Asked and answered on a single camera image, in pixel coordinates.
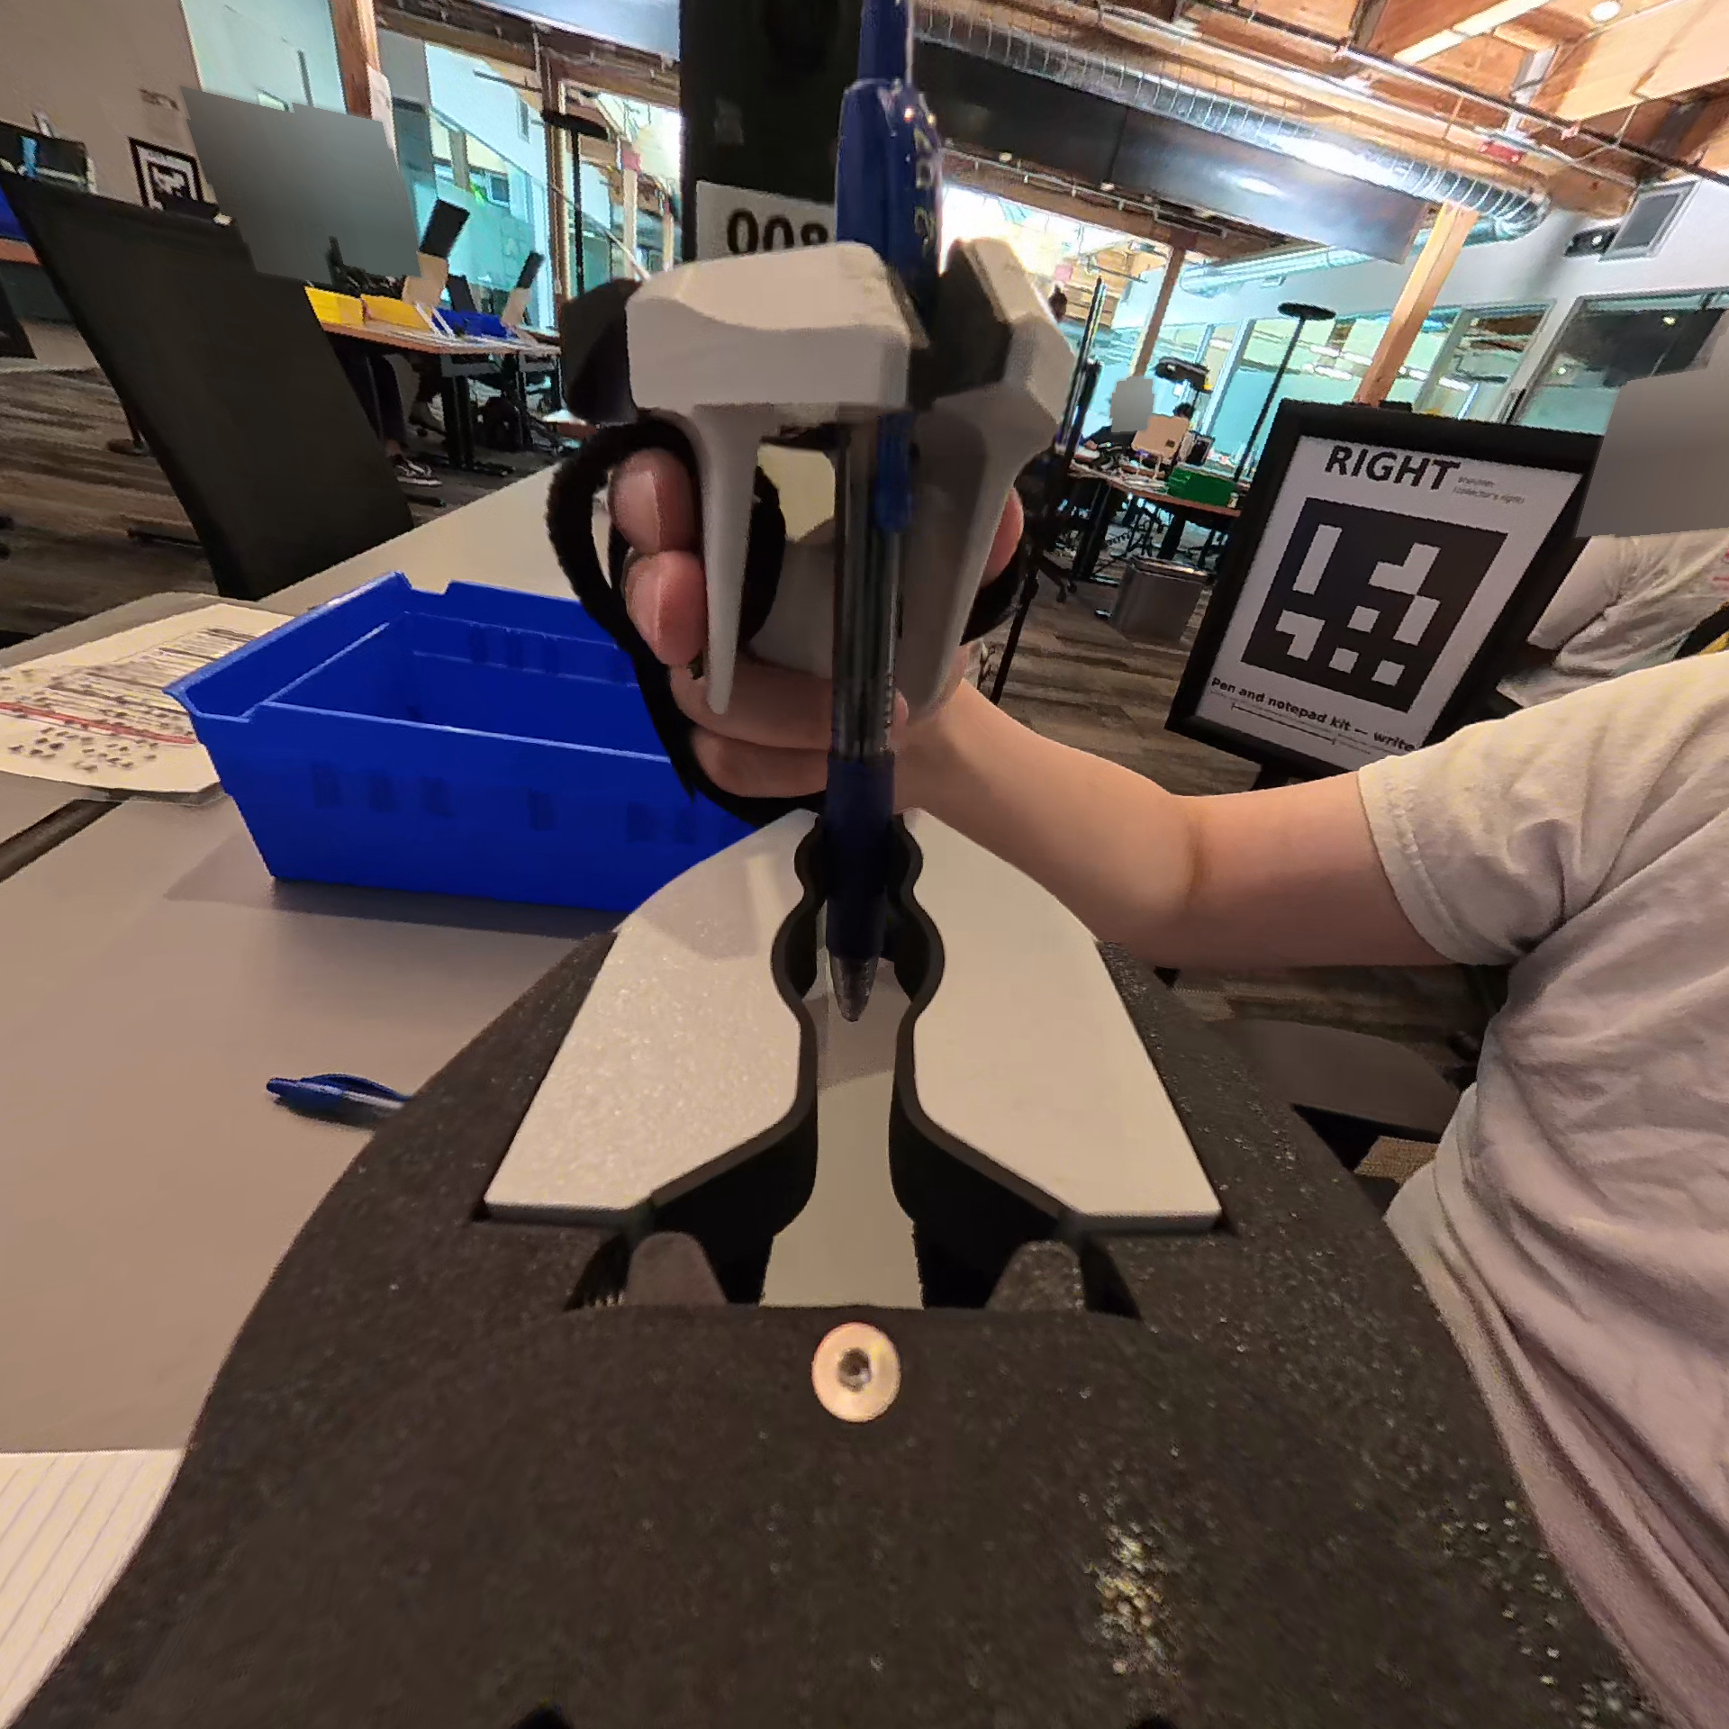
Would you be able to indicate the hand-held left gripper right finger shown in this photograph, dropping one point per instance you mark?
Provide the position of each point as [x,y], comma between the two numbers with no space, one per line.
[1052,1066]

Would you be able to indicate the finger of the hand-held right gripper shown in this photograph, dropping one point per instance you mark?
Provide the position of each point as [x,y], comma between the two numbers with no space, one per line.
[757,331]
[1033,378]

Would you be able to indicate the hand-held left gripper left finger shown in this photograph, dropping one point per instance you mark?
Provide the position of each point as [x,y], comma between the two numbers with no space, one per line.
[648,1066]

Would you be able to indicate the blue pen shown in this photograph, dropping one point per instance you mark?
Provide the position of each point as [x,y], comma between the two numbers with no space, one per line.
[861,863]
[331,1094]

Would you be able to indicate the white lined notepad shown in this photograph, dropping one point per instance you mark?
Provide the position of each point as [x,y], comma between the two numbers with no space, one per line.
[53,1579]

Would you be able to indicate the person's right forearm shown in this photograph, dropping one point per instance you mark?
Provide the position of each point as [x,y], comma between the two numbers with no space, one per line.
[1147,850]

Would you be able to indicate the person's right hand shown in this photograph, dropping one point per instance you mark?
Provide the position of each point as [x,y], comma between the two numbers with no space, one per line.
[757,749]

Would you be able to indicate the grey trash bin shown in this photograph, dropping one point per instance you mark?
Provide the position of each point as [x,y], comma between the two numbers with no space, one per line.
[1159,601]

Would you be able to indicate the blue plastic bin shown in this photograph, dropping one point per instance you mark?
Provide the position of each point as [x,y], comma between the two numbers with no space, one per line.
[475,323]
[404,810]

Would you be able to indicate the yellow plastic bin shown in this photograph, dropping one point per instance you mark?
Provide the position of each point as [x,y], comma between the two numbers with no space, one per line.
[400,315]
[337,305]

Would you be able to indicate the black framed marker sign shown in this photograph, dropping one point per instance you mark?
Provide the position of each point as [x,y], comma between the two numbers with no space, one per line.
[1392,593]

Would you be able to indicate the grey board on stand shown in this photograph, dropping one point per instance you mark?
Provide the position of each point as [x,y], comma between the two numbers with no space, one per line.
[297,189]

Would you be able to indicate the black and white marker tag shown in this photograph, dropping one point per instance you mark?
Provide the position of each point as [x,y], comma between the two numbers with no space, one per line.
[163,175]

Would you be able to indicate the printed paper sheet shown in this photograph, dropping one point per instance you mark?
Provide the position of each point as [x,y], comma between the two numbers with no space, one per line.
[94,729]

